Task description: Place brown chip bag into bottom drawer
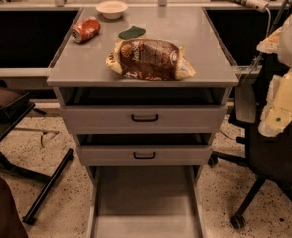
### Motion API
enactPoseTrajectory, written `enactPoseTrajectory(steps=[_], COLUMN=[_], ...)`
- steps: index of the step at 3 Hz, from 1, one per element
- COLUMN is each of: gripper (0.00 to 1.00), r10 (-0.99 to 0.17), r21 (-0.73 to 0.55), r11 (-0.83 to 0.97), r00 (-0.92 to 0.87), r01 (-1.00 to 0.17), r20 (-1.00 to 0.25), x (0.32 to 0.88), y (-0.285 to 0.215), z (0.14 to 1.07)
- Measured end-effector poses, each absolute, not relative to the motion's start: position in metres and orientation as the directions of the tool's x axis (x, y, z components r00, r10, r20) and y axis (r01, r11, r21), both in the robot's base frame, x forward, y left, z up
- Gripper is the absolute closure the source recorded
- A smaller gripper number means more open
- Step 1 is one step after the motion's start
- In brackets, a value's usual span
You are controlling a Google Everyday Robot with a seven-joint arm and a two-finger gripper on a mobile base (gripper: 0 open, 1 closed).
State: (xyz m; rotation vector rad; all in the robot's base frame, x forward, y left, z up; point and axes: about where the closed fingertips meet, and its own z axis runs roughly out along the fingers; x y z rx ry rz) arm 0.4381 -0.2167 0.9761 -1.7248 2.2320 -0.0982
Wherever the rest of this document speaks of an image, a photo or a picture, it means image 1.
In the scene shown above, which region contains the white bowl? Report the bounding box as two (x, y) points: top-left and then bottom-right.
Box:
(96, 0), (128, 20)

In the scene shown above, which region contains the brown object lower left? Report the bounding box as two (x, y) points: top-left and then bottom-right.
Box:
(0, 177), (29, 238)

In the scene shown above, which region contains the black side table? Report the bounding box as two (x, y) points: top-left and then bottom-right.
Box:
(0, 79), (75, 226)

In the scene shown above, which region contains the orange soda can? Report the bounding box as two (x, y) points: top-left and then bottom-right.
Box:
(73, 16), (100, 43)

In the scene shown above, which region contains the open bottom drawer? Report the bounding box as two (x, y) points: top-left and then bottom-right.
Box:
(85, 166), (206, 238)

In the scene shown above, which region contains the brown chip bag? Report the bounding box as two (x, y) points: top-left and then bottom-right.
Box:
(106, 38), (196, 81)

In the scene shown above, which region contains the top drawer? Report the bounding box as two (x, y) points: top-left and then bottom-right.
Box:
(61, 106), (227, 134)

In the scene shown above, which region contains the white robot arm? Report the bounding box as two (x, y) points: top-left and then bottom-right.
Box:
(257, 14), (292, 137)

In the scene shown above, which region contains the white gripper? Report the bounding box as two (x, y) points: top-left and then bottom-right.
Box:
(256, 27), (292, 137)

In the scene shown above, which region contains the middle drawer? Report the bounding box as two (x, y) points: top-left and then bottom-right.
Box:
(76, 145), (212, 166)

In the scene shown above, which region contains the green yellow sponge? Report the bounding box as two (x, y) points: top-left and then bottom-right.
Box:
(118, 26), (146, 40)

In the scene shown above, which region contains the grey drawer cabinet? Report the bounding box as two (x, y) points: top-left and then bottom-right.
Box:
(48, 5), (238, 238)

